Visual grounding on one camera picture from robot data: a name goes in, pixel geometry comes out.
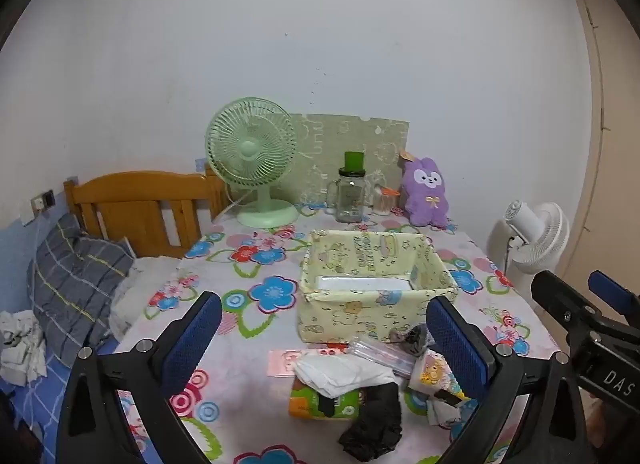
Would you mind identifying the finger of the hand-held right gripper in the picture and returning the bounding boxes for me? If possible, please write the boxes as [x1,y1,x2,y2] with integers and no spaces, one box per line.
[531,270,640,345]
[587,270,640,327]

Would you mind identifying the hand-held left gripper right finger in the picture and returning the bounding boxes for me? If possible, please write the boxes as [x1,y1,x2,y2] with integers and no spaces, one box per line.
[425,295,593,464]

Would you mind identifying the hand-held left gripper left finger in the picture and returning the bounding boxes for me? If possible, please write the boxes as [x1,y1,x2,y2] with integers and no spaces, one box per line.
[56,291,223,464]

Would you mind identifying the yellow cartoon packet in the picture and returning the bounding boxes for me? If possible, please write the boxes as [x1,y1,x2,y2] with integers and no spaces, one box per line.
[407,349,471,402]

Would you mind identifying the small white cloth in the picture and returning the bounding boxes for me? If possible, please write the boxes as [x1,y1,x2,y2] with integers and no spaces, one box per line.
[427,396,466,429]

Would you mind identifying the clear plastic bag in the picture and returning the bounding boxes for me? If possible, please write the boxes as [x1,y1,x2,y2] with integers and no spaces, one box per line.
[345,335,426,379]

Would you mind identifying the pink tissue pack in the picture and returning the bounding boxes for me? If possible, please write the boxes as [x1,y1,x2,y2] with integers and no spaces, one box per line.
[268,349,346,376]

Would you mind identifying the black cloth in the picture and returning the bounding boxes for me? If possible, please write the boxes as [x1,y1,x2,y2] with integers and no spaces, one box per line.
[317,383,403,462]

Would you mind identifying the yellow cartoon fabric basket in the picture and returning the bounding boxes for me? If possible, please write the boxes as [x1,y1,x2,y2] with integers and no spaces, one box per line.
[296,230,459,345]

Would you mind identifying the green orange tissue pack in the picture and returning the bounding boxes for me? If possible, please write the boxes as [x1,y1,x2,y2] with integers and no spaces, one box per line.
[288,376,361,421]

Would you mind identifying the white floor fan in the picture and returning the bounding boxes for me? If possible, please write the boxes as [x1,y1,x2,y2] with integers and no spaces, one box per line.
[487,200,571,295]

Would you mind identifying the floral tablecloth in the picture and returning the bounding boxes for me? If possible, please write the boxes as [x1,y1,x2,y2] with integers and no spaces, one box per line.
[117,209,566,464]

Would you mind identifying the white flat pad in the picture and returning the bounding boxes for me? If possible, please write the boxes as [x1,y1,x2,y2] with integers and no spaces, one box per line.
[317,273,413,293]

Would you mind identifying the grey plaid pillow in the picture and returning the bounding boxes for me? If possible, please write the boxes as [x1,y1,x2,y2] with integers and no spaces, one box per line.
[31,214,136,370]

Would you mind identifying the beige wooden door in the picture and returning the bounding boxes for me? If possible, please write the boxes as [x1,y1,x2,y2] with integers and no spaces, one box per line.
[570,0,640,289]

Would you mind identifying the purple plush bunny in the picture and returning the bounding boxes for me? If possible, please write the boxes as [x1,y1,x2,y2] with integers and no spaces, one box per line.
[399,151,451,229]

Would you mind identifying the wooden bed headboard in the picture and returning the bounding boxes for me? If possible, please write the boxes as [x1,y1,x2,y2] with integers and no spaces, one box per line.
[63,164,228,259]

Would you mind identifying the cotton swab jar orange lid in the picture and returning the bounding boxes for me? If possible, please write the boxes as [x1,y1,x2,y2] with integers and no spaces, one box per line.
[372,186,401,216]

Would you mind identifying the blue checked bedsheet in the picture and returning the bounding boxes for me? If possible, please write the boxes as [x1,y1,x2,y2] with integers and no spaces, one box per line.
[0,354,136,464]

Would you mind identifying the crumpled white cloth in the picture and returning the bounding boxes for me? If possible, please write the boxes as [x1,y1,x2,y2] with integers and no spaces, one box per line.
[0,310,48,387]

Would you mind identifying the glass jar mug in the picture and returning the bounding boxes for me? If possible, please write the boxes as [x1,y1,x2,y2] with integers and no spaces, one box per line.
[327,167,368,223]

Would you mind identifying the green desk fan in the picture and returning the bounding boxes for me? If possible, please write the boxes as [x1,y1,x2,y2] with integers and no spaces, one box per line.
[205,96,301,229]

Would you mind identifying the green cartoon print board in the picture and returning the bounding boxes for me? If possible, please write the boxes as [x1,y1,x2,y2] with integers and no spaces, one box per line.
[287,112,410,207]

